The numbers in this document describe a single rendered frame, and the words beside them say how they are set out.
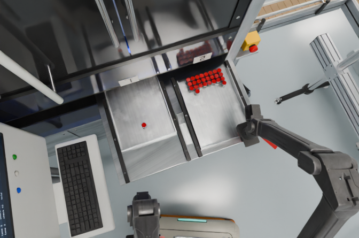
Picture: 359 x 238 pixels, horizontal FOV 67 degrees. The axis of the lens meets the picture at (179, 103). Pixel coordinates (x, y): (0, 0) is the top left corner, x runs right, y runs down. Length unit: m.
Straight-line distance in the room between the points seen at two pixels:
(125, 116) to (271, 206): 1.39
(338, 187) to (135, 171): 0.84
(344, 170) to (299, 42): 2.06
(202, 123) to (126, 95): 0.39
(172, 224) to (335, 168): 1.32
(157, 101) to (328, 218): 0.86
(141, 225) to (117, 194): 1.44
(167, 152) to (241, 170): 1.04
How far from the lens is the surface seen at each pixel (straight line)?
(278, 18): 1.54
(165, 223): 1.88
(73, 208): 1.38
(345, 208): 0.70
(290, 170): 2.33
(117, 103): 1.33
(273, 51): 2.56
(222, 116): 1.31
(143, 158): 1.26
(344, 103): 2.07
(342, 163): 0.73
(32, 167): 1.28
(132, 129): 1.28
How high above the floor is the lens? 2.13
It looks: 74 degrees down
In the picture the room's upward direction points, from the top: 7 degrees clockwise
